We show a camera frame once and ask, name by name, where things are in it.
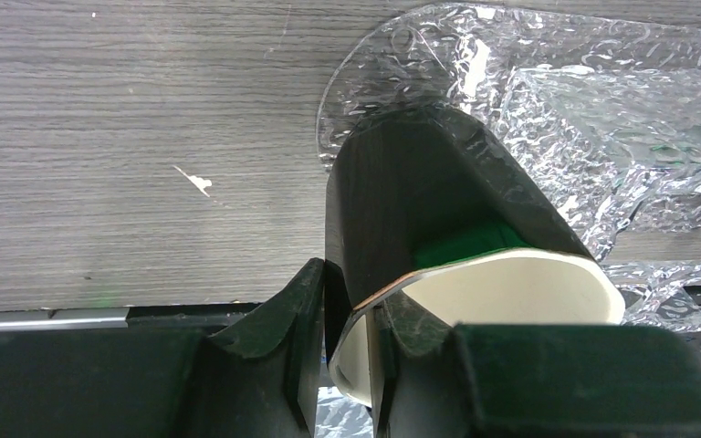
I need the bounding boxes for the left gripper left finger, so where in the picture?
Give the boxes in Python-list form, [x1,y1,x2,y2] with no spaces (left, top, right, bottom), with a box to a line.
[0,258,324,437]

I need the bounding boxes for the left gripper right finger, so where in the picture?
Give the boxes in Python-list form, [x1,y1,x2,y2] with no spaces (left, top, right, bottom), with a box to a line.
[367,293,701,437]

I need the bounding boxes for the black mug cream inside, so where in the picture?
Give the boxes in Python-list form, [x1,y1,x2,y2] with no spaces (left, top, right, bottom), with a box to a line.
[325,103,625,406]

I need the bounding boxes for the clear oval textured tray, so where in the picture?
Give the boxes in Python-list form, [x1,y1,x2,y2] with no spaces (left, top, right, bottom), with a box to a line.
[315,3,701,438]

